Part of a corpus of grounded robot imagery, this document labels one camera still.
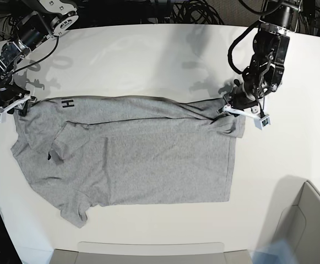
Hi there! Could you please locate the grey T-shirt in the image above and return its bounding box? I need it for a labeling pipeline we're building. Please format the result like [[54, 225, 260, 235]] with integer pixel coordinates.
[[11, 96, 245, 227]]

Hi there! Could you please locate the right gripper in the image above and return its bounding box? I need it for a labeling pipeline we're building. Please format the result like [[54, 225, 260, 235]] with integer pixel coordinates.
[[0, 83, 37, 117]]

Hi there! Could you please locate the white box at right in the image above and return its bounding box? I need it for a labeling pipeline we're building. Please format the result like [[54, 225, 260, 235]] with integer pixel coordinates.
[[272, 181, 320, 263]]

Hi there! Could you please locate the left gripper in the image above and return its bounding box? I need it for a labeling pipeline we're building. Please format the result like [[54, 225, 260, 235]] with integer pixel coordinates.
[[218, 79, 268, 120]]

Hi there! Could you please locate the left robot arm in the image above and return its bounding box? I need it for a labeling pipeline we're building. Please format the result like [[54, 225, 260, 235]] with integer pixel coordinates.
[[219, 1, 302, 130]]

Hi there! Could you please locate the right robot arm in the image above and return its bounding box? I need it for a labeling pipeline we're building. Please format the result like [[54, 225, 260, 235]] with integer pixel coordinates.
[[0, 1, 79, 123]]

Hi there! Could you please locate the grey chair at bottom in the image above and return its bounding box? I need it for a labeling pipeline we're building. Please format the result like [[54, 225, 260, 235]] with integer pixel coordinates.
[[50, 242, 252, 263]]

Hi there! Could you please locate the blue blurred object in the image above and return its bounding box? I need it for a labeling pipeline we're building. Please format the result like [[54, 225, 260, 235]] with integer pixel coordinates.
[[251, 239, 294, 264]]

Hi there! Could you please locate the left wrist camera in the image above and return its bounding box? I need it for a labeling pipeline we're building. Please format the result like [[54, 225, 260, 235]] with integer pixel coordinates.
[[254, 114, 271, 130]]

